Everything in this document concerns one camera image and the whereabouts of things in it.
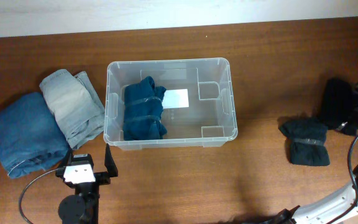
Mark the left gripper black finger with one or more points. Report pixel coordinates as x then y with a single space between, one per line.
66 159
109 163

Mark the light blue folded jeans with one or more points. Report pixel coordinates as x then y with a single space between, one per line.
75 105

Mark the black taped garment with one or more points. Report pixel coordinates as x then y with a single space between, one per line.
338 107

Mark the dark taped garment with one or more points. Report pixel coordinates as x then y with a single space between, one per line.
307 137

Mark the teal taped shirt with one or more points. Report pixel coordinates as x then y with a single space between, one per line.
143 111

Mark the dark blue folded jeans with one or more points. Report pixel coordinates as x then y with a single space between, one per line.
30 139

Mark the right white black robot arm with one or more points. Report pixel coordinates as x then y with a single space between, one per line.
338 206

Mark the clear plastic storage container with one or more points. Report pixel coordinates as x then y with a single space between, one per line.
210 119

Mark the white label in container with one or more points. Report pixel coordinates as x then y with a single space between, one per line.
175 99

